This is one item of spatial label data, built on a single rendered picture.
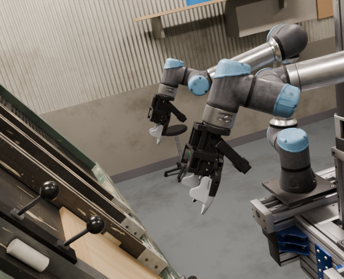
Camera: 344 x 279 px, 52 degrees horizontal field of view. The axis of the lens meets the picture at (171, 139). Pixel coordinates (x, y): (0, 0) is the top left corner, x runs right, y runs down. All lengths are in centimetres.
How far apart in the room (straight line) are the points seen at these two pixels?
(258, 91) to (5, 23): 373
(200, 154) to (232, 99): 14
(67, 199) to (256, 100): 71
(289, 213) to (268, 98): 82
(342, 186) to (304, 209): 22
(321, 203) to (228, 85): 93
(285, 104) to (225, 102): 13
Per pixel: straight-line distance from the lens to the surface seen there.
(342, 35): 135
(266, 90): 80
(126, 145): 445
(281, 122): 157
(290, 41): 138
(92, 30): 425
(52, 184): 70
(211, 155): 82
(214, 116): 80
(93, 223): 74
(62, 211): 120
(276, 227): 154
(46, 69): 428
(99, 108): 432
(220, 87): 80
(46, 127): 262
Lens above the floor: 180
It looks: 19 degrees down
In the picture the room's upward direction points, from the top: 13 degrees counter-clockwise
